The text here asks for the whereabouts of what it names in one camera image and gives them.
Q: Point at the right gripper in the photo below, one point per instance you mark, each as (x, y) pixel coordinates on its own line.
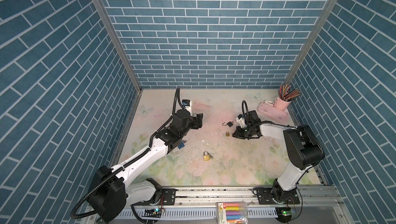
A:
(238, 134)

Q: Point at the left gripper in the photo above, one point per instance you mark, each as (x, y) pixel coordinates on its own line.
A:
(197, 121)

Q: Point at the black padlock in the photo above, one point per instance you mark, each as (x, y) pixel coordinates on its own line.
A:
(229, 124)

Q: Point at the large brass padlock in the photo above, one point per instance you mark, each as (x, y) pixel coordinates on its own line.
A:
(207, 156)

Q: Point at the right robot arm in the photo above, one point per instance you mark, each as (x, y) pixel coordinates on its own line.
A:
(303, 150)

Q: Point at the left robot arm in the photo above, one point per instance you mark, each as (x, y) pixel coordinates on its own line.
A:
(111, 189)

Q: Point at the pink pencil case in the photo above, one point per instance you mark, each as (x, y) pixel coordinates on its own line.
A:
(270, 111)

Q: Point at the pink pencil cup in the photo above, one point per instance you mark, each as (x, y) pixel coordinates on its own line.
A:
(281, 104)

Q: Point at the coloured pencils bunch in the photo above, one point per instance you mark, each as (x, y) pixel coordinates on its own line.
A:
(287, 94)

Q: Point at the box of coloured markers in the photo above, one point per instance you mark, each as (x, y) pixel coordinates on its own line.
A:
(232, 213)

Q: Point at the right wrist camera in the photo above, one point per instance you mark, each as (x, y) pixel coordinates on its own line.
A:
(241, 121)

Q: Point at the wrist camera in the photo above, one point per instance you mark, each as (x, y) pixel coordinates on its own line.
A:
(241, 121)
(187, 104)

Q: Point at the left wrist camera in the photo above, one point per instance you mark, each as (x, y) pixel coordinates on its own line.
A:
(187, 104)

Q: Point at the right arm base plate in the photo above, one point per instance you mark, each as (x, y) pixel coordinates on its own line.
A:
(266, 195)

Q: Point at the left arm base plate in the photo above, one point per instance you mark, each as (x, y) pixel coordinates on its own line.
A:
(165, 196)

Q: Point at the aluminium rail frame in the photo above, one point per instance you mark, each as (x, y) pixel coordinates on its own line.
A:
(320, 202)

